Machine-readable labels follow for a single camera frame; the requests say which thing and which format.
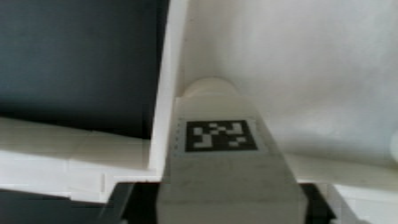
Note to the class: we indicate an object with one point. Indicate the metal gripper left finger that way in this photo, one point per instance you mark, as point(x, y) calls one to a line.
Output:
point(130, 208)

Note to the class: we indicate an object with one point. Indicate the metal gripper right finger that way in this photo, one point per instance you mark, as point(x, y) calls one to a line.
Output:
point(318, 213)

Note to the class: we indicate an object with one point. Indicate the white table leg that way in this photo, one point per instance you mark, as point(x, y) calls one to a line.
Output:
point(228, 184)
point(393, 146)

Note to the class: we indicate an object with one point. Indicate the white square table top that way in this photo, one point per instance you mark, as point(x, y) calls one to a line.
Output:
point(306, 52)

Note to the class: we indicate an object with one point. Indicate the white U-shaped obstacle wall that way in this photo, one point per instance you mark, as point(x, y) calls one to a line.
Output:
point(64, 164)

